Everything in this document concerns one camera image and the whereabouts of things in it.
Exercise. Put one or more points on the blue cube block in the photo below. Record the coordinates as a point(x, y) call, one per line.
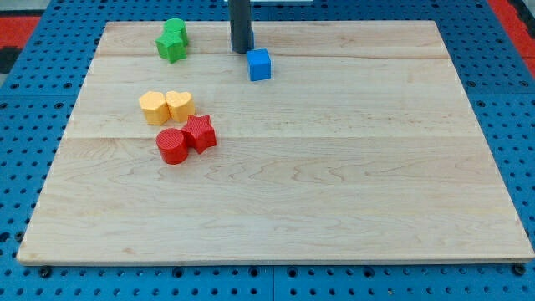
point(259, 64)

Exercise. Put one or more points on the red star block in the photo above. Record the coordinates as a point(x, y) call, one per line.
point(199, 133)

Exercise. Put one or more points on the light wooden board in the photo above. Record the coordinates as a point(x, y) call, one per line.
point(362, 148)

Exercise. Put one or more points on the red cylinder block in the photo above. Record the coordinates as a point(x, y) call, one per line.
point(172, 146)

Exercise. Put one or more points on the yellow heart block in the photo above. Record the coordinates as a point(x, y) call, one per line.
point(180, 104)

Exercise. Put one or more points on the yellow hexagon block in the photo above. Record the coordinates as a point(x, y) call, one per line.
point(154, 107)

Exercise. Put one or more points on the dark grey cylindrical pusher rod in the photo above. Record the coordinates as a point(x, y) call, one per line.
point(241, 25)

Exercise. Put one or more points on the green star block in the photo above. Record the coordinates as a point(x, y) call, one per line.
point(171, 47)

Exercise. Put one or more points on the green cylinder block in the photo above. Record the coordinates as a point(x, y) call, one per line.
point(176, 26)

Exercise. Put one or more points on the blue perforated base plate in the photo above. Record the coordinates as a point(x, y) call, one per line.
point(40, 92)

